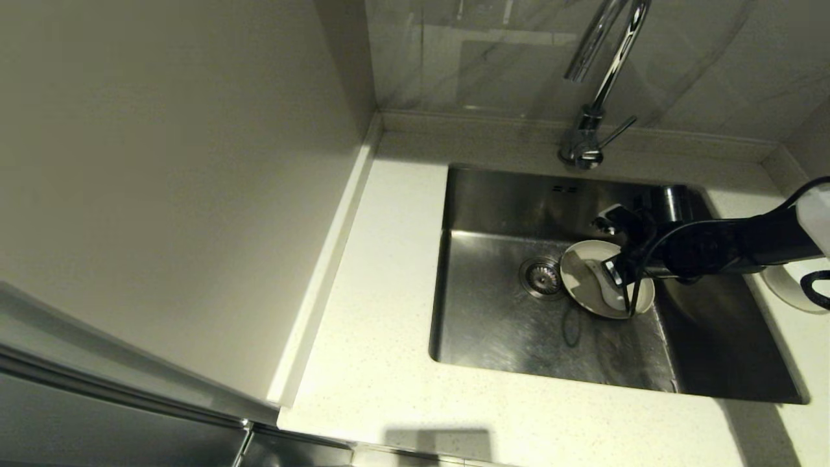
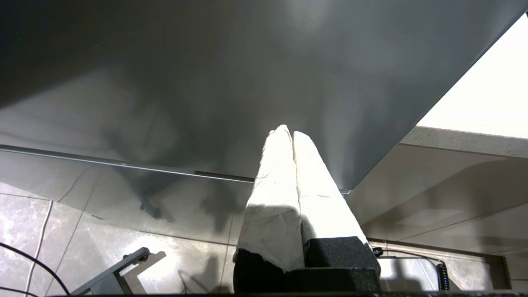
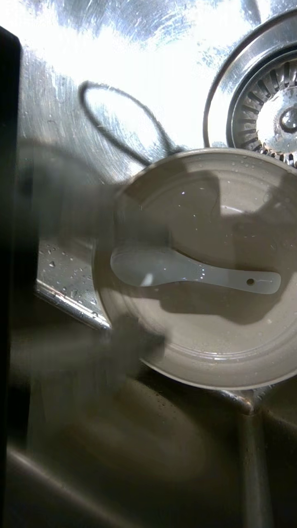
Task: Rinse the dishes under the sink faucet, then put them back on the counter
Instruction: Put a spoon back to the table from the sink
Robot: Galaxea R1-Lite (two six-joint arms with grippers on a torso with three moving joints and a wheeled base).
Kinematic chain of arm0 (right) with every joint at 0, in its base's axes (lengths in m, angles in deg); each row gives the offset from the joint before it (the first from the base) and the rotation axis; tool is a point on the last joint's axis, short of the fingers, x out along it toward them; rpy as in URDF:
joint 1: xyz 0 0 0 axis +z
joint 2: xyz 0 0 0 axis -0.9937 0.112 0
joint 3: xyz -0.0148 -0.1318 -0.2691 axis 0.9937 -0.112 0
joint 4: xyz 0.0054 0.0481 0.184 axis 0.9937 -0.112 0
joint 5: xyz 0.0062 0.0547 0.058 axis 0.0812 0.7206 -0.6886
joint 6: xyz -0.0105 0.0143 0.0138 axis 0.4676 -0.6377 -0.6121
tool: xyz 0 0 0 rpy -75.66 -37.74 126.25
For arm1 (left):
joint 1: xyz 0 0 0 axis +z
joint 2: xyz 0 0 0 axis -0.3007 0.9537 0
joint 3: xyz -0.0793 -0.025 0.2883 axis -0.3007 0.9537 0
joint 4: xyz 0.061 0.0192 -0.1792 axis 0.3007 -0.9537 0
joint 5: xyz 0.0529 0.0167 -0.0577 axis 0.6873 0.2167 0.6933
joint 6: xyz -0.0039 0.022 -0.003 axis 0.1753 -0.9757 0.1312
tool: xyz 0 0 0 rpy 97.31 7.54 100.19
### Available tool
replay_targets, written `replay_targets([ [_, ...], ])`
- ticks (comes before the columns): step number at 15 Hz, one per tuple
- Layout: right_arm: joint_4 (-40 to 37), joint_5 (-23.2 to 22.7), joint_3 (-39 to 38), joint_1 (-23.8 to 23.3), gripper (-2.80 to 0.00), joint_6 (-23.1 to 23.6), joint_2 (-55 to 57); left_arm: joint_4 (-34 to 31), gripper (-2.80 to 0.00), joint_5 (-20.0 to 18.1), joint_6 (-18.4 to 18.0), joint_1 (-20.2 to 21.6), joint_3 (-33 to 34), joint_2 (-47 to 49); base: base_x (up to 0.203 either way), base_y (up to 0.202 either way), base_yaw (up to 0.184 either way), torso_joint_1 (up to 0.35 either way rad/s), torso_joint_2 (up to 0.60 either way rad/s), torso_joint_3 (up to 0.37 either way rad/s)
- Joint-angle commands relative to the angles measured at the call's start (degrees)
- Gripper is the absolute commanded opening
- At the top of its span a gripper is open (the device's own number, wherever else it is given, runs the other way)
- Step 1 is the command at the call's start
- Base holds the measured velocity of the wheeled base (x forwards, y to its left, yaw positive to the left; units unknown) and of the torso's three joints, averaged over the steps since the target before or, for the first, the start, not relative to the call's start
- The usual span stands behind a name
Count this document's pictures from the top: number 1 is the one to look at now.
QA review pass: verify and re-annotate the white ceramic bowl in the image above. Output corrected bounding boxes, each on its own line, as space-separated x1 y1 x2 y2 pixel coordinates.
763 261 830 316

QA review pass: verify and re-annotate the stainless steel appliance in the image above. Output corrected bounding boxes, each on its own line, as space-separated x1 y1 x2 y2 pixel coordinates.
0 279 354 467

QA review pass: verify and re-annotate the white round plate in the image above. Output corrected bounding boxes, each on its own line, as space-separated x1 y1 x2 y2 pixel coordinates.
559 239 656 320

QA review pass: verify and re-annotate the chrome gooseneck faucet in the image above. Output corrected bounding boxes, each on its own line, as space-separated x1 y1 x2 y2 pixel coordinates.
559 0 651 171

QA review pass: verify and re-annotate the round metal drain strainer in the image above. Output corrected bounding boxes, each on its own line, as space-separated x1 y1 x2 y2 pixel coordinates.
519 256 563 300

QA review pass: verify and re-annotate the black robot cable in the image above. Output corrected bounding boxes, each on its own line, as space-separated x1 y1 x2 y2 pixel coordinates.
624 175 830 320

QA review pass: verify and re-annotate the stainless steel sink basin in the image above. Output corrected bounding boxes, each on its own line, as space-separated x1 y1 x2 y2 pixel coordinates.
428 163 808 404

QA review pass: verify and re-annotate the white ceramic soup spoon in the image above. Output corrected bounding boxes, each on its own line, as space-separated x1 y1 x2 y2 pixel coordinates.
586 259 628 311

